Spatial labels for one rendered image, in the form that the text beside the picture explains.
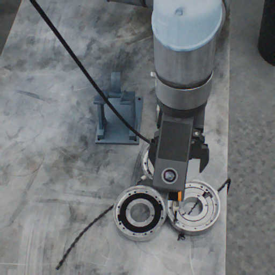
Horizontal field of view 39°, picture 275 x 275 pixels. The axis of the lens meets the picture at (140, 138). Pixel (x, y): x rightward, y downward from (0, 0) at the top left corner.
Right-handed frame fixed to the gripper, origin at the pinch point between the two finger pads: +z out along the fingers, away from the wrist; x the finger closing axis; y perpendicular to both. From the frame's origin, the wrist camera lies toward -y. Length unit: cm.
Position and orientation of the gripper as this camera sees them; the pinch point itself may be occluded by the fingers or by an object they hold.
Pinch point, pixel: (176, 180)
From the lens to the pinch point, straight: 69.6
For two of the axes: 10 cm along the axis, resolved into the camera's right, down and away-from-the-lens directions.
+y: 1.5, -7.9, 5.9
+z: 0.5, 6.0, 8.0
